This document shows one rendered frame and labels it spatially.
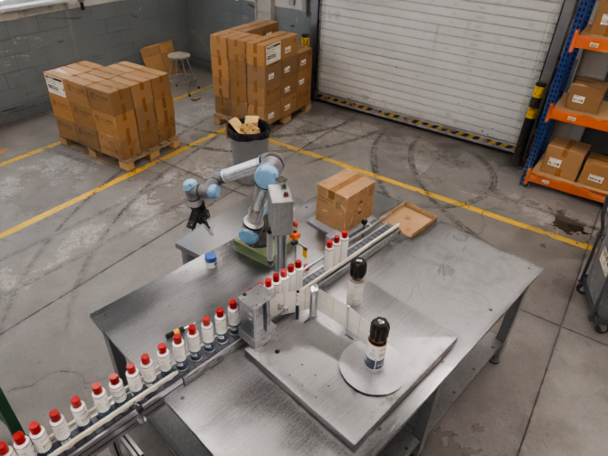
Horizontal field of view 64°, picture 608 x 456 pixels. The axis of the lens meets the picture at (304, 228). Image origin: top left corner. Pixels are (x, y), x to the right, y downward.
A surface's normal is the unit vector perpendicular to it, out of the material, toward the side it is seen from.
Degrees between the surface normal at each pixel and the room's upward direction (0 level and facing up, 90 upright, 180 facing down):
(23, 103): 90
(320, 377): 0
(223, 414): 0
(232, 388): 0
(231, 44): 89
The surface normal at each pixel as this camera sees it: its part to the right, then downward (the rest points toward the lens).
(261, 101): -0.51, 0.49
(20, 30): 0.83, 0.35
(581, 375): 0.03, -0.82
